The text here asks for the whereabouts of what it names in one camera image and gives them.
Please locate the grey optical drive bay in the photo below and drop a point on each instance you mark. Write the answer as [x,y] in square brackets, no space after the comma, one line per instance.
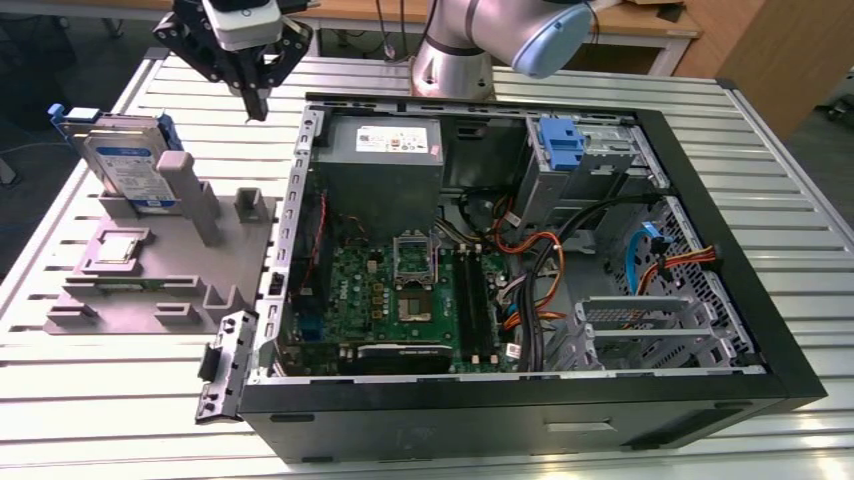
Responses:
[554,190]

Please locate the green RAM stick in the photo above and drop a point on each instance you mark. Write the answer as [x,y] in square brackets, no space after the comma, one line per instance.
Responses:
[127,285]

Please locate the CPU socket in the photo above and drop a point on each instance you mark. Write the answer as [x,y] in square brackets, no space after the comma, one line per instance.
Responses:
[420,307]

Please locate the grey power supply unit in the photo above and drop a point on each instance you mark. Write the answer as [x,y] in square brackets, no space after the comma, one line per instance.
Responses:
[381,195]

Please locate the black graphics card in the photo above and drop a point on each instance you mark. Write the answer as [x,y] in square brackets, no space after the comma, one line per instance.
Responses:
[401,355]

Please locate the grey parts rack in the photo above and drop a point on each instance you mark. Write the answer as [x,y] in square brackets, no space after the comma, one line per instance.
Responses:
[188,270]

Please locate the silver disk bay cage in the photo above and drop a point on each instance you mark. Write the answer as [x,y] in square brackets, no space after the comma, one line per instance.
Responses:
[635,301]

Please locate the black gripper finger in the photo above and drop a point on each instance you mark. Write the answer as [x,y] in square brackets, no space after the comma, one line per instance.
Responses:
[294,45]
[194,50]

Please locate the wooden cabinet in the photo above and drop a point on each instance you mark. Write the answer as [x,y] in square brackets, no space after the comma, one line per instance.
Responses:
[788,60]

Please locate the black RAM slot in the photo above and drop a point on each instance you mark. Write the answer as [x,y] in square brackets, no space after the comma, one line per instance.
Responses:
[462,300]
[482,305]

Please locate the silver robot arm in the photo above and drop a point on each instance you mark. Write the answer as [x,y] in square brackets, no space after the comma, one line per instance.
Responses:
[454,70]

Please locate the hard disk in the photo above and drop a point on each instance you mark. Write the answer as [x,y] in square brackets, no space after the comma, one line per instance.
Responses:
[130,165]

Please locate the black PC case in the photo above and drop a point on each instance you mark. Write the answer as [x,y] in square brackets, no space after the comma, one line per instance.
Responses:
[468,425]

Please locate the thin metal locking lever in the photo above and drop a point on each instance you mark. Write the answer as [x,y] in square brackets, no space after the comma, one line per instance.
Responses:
[436,260]

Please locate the green motherboard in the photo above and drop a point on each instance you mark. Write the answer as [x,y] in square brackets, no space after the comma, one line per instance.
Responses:
[361,300]

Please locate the silver CPU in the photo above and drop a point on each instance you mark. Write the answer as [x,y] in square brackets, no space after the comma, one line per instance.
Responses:
[117,248]

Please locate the black case fan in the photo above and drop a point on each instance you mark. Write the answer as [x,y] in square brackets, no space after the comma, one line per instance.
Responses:
[304,225]

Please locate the grey expansion slot retainer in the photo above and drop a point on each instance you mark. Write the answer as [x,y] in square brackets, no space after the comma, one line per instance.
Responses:
[230,360]

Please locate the blue plastic drive carrier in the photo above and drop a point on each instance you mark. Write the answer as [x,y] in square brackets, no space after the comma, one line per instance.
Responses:
[561,145]

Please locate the black office chair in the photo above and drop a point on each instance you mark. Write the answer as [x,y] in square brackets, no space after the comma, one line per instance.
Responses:
[34,75]

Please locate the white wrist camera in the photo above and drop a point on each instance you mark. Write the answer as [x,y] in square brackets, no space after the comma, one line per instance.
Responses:
[244,25]

